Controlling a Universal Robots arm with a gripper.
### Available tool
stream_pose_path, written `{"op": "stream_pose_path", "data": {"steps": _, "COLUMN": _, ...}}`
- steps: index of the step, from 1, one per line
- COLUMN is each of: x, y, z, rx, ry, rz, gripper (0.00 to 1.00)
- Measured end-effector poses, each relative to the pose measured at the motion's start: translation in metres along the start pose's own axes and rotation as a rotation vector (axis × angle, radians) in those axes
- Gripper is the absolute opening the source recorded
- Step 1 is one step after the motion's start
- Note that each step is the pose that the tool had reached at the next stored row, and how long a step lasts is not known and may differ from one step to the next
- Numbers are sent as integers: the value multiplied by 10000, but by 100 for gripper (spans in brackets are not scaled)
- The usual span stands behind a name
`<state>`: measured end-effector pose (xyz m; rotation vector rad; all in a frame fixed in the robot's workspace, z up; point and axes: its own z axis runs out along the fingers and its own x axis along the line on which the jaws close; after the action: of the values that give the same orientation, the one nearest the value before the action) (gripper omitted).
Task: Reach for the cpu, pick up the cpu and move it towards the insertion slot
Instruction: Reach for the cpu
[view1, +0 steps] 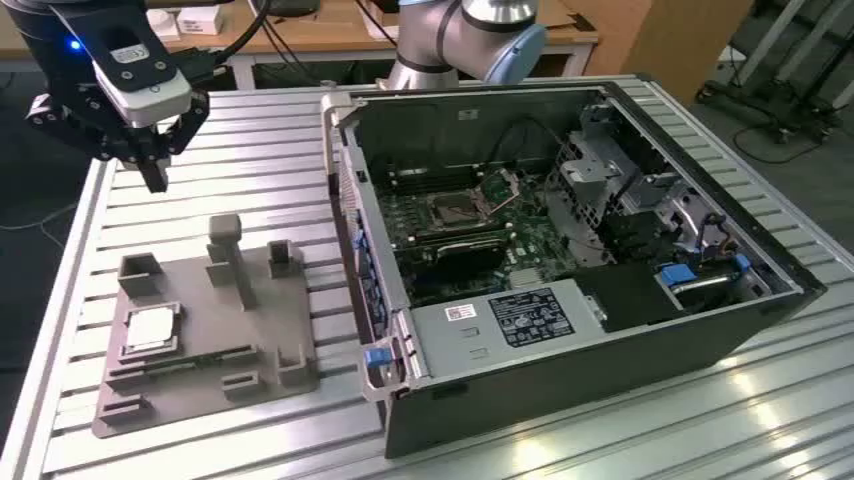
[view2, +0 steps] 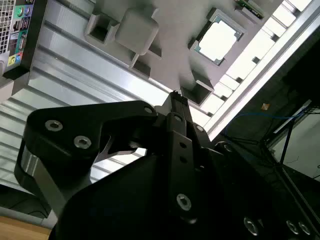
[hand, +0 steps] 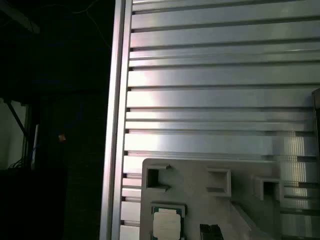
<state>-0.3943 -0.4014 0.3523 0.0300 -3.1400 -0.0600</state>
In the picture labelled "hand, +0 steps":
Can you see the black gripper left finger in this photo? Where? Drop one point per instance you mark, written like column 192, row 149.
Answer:
column 205, row 232

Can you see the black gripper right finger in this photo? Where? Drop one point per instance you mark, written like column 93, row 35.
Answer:
column 216, row 233

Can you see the grey parts rack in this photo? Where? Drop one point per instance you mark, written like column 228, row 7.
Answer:
column 192, row 200

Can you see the black PC case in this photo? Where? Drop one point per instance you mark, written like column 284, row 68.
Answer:
column 316, row 112

